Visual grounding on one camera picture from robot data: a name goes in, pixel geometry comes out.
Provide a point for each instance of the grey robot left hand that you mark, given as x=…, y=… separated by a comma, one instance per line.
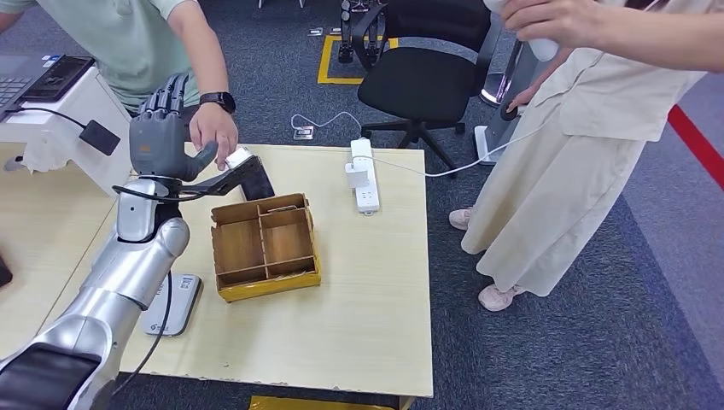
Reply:
x=158, y=141

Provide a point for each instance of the person's left hand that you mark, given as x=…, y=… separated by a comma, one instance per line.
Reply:
x=554, y=20
x=218, y=130

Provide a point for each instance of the person's right hand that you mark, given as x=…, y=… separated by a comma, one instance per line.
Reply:
x=520, y=99

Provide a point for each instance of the black round controller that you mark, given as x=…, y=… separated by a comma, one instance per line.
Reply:
x=508, y=113

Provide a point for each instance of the white handheld controller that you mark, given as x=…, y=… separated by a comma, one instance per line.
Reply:
x=543, y=50

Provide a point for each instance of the wooden compartment box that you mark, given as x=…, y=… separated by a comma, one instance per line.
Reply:
x=266, y=243

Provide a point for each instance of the person's right forearm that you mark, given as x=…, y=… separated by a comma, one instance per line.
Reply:
x=546, y=79

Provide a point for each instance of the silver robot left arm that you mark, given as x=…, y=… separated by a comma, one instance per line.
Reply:
x=130, y=266

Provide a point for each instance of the person's left forearm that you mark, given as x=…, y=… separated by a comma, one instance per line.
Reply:
x=212, y=68
x=656, y=39

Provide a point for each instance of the person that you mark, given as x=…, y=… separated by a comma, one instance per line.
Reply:
x=565, y=198
x=113, y=39

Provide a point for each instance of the grey card reader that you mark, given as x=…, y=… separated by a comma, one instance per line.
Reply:
x=181, y=308

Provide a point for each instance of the black wristwatch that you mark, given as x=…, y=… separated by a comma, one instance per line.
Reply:
x=218, y=102

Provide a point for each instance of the grey kiosk stand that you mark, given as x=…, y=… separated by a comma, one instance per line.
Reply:
x=492, y=141

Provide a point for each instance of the black adapter box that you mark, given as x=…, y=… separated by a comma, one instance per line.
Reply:
x=100, y=137

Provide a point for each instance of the white desk riser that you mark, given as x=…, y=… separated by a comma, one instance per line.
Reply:
x=107, y=107

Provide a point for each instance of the silver floor socket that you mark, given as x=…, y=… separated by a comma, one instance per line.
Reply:
x=304, y=133

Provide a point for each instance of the black office chair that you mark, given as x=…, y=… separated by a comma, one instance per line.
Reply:
x=421, y=85

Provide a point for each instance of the white crumpled plastic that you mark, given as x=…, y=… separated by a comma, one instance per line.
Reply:
x=46, y=158

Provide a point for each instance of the black smartphone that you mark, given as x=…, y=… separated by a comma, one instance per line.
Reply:
x=59, y=78

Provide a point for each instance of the yellow floor tape square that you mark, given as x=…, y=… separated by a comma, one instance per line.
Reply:
x=327, y=62

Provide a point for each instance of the pink shoe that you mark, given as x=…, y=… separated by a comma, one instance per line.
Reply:
x=463, y=219
x=495, y=299

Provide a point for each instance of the grey round foot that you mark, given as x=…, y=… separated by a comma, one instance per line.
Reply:
x=14, y=163

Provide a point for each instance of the white charger plug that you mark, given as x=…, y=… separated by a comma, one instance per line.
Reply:
x=357, y=176

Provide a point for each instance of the grey laptop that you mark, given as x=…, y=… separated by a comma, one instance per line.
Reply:
x=16, y=85

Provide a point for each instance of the black robot legs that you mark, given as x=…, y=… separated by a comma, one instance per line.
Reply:
x=346, y=34

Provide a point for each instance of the white power strip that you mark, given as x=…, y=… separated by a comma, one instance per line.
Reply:
x=366, y=198

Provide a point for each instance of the black device at desk edge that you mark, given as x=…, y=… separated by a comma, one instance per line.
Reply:
x=4, y=271

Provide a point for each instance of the yellow board under table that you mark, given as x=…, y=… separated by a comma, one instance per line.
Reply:
x=317, y=404

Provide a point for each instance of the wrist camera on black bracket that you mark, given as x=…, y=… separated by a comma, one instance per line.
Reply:
x=238, y=158

